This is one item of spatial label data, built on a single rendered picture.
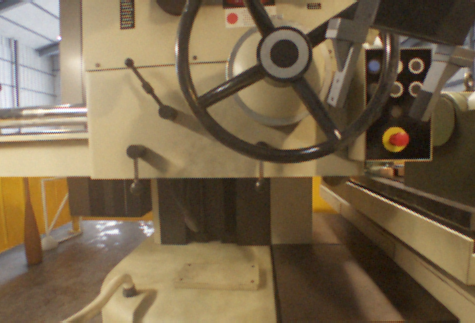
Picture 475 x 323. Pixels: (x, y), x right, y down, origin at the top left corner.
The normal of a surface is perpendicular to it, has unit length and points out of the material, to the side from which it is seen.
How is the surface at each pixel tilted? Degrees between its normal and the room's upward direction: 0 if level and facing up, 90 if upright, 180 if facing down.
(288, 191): 90
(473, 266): 90
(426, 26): 113
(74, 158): 90
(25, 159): 90
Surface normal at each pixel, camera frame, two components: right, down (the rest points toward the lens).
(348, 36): 0.07, 0.47
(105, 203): -0.08, 0.08
